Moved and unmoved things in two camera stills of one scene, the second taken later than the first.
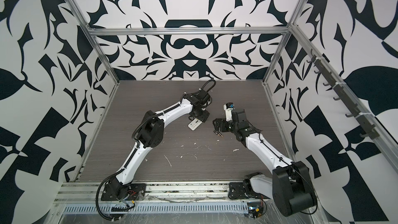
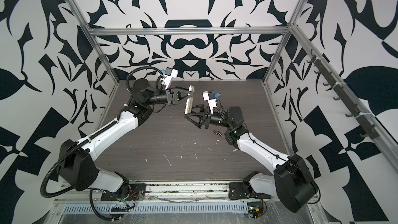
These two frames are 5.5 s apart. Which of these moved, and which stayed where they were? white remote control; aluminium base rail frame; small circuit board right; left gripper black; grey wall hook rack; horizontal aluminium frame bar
Moved: left gripper black; white remote control
Stayed: grey wall hook rack; horizontal aluminium frame bar; small circuit board right; aluminium base rail frame
